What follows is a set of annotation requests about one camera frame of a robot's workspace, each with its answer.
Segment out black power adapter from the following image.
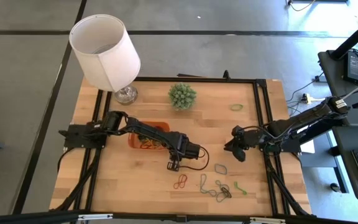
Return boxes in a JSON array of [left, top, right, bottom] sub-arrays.
[[342, 50, 358, 85]]

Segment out red rubber band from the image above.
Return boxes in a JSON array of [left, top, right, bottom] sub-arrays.
[[138, 141, 155, 151], [173, 174, 188, 190]]

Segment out black slanted pole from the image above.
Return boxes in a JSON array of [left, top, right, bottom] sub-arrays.
[[329, 12, 358, 62]]

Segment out black camera cable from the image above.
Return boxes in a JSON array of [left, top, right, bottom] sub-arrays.
[[178, 145, 210, 171]]

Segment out orange plastic bin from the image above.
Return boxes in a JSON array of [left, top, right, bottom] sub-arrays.
[[127, 121, 171, 151]]

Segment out white shade table lamp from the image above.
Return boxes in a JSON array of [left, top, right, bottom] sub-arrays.
[[68, 14, 142, 106]]

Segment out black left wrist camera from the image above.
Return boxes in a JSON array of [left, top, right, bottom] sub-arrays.
[[185, 142, 202, 159]]

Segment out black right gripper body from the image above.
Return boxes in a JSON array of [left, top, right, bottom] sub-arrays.
[[232, 125, 263, 163]]

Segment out black slanted strut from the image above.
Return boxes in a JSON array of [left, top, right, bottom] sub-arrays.
[[298, 119, 338, 144]]

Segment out black power plug cable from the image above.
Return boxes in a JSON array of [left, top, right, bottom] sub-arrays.
[[286, 72, 325, 103]]

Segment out green artificial potted plant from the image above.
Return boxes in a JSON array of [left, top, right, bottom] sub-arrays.
[[167, 82, 198, 110]]

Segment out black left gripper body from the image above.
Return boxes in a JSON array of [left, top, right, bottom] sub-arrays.
[[166, 133, 188, 172]]

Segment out black gantry beam silver brackets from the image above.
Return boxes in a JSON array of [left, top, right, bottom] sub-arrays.
[[0, 210, 358, 224]]

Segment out blue rubber band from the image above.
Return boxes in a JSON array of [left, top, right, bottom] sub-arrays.
[[214, 163, 229, 175]]

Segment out teal rubber band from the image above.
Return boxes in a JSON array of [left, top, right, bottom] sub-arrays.
[[200, 173, 218, 197]]

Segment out yellow rubber band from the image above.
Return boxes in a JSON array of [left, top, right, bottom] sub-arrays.
[[140, 139, 164, 150]]

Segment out black desk with adapter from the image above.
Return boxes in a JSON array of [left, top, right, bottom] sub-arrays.
[[318, 49, 358, 127]]

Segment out black desk with keyboard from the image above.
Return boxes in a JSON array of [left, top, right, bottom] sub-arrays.
[[332, 125, 358, 202]]

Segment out yellow white power strip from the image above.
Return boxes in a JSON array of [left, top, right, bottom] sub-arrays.
[[301, 93, 315, 105]]

